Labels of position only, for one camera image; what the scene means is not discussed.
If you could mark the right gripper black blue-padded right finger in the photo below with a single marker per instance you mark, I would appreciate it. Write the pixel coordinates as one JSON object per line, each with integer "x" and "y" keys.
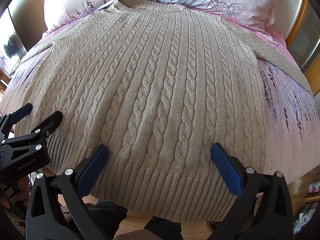
{"x": 263, "y": 208}

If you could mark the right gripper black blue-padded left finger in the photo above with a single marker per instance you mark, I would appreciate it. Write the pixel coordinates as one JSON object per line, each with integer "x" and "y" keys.
{"x": 45, "y": 219}

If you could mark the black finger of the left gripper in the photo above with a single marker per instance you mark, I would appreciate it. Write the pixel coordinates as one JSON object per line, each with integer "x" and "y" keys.
{"x": 49, "y": 125}

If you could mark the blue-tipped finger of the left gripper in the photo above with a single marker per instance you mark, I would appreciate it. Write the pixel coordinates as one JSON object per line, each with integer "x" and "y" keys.
{"x": 21, "y": 113}

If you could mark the beige cable-knit sweater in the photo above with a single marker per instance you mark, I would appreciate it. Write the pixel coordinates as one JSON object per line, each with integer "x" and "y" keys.
{"x": 158, "y": 85}

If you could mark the pink floral bed sheet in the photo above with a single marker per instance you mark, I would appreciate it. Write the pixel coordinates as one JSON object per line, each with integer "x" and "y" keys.
{"x": 291, "y": 118}

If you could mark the wooden framed glass door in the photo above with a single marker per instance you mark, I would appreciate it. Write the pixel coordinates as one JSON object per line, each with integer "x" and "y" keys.
{"x": 303, "y": 44}

